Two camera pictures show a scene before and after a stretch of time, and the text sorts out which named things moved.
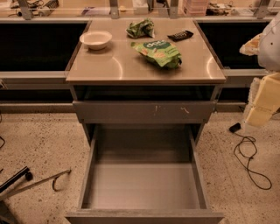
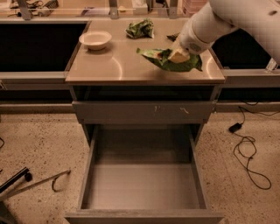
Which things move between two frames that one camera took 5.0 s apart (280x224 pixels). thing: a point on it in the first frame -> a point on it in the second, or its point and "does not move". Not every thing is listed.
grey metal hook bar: (54, 177) does not move
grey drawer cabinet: (143, 82) does not move
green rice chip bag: (163, 52) -> (160, 57)
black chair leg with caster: (25, 171) does not move
